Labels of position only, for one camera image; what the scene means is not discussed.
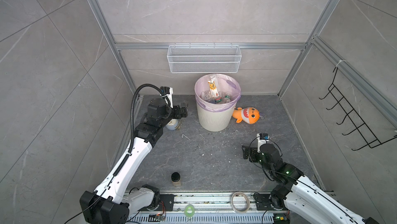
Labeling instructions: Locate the tall clear green-cap bottle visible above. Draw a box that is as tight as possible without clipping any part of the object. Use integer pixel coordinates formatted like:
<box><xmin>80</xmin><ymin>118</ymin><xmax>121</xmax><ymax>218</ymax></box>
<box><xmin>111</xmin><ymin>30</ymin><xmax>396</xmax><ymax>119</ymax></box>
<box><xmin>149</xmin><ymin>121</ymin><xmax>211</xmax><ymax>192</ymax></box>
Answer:
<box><xmin>207</xmin><ymin>75</ymin><xmax>222</xmax><ymax>104</ymax></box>

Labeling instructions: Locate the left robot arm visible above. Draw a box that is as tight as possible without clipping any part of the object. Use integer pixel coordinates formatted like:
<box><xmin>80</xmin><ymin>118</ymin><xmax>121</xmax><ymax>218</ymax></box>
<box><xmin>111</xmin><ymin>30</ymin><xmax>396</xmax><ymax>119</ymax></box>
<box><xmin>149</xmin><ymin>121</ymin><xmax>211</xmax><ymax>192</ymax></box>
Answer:
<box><xmin>80</xmin><ymin>83</ymin><xmax>188</xmax><ymax>224</ymax></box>

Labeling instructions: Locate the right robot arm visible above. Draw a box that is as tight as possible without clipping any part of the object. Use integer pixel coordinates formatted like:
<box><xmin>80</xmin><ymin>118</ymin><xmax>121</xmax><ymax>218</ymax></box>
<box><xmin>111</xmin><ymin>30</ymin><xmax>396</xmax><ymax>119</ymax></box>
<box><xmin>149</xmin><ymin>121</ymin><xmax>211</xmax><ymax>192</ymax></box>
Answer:
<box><xmin>242</xmin><ymin>133</ymin><xmax>377</xmax><ymax>224</ymax></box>

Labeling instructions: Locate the cream ribbed waste bin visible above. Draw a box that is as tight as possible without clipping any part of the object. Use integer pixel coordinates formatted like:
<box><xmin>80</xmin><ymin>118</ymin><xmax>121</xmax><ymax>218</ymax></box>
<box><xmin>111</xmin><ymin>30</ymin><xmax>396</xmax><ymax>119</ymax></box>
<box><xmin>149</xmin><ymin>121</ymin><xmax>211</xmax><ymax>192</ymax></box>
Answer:
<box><xmin>196</xmin><ymin>102</ymin><xmax>236</xmax><ymax>132</ymax></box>

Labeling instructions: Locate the pink plastic bin liner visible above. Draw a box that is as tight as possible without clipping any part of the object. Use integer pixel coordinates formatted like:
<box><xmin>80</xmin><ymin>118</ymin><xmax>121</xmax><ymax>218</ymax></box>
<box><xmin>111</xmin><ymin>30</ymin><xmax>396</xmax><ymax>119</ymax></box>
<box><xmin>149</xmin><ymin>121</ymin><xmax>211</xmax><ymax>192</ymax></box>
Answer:
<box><xmin>194</xmin><ymin>74</ymin><xmax>241</xmax><ymax>112</ymax></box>

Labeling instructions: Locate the small round white clock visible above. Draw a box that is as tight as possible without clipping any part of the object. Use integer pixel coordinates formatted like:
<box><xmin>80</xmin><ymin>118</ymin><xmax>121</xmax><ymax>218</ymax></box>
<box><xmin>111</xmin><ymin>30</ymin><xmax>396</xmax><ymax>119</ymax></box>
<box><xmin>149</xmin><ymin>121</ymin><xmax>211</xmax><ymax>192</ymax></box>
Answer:
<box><xmin>166</xmin><ymin>119</ymin><xmax>179</xmax><ymax>131</ymax></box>

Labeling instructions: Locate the orange shark plush toy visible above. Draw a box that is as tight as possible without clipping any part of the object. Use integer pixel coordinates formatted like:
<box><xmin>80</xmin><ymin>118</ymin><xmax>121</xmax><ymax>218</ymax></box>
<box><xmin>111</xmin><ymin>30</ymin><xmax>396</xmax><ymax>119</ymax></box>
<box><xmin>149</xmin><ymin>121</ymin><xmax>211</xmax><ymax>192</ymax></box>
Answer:
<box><xmin>232</xmin><ymin>107</ymin><xmax>263</xmax><ymax>124</ymax></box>

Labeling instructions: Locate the roll of clear tape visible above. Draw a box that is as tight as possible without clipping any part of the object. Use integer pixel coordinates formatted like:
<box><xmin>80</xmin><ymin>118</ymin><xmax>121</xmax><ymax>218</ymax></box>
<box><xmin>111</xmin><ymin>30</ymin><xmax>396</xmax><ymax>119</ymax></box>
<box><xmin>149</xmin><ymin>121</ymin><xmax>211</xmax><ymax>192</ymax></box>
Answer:
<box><xmin>230</xmin><ymin>192</ymin><xmax>251</xmax><ymax>214</ymax></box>

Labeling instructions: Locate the brown jar black lid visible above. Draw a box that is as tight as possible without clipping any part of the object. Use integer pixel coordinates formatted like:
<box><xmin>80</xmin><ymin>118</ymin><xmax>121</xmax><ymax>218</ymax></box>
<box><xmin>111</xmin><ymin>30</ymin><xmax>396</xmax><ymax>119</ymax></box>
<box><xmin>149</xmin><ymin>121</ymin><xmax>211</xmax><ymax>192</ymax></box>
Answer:
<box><xmin>171</xmin><ymin>172</ymin><xmax>182</xmax><ymax>187</ymax></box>

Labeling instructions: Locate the green tape roll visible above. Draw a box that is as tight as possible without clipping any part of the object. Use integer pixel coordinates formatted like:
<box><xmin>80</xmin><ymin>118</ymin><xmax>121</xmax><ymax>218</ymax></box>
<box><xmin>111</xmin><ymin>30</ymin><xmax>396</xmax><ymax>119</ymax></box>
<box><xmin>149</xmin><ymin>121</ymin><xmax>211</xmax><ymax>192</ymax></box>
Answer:
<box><xmin>184</xmin><ymin>204</ymin><xmax>195</xmax><ymax>218</ymax></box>

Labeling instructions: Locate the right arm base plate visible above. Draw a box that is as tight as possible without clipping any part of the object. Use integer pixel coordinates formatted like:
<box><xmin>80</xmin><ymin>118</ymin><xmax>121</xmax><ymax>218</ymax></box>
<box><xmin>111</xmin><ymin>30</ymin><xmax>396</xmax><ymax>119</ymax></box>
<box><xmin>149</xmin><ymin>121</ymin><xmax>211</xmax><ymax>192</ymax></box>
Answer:
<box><xmin>253</xmin><ymin>193</ymin><xmax>287</xmax><ymax>211</ymax></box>

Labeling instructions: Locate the white wire mesh basket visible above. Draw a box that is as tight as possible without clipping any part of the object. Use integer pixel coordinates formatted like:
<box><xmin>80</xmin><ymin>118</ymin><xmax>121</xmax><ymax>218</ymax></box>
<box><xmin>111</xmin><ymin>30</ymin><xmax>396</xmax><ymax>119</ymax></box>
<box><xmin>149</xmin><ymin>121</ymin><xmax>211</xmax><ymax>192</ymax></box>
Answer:
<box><xmin>167</xmin><ymin>45</ymin><xmax>242</xmax><ymax>74</ymax></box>

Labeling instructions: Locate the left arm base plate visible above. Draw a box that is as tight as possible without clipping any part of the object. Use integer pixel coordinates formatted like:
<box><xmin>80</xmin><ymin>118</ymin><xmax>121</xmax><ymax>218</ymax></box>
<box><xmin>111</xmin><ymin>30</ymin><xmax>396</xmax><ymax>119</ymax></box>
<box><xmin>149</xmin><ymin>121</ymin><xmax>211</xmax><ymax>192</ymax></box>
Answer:
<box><xmin>140</xmin><ymin>194</ymin><xmax>175</xmax><ymax>212</ymax></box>

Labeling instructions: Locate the black wire hook rack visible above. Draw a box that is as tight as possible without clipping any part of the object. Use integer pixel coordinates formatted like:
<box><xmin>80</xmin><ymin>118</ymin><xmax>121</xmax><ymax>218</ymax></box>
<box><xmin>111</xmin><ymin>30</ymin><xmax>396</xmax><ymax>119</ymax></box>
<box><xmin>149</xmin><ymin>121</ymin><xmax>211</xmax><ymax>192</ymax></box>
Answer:
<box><xmin>319</xmin><ymin>67</ymin><xmax>397</xmax><ymax>151</ymax></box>

